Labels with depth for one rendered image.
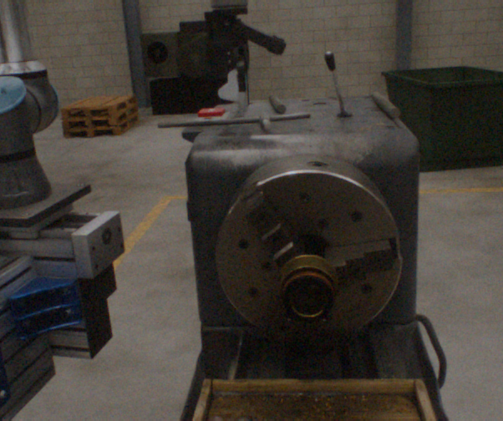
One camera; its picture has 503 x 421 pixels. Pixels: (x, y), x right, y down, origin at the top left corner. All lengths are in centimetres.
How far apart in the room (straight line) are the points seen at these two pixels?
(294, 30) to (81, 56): 407
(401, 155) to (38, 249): 70
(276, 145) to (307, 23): 976
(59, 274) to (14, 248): 10
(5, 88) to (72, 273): 36
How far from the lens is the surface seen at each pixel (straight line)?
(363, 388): 99
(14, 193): 118
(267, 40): 119
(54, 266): 116
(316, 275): 84
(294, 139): 111
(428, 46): 1101
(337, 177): 93
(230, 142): 112
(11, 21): 129
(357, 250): 94
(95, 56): 1166
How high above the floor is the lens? 147
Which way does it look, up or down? 18 degrees down
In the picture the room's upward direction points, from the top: 4 degrees counter-clockwise
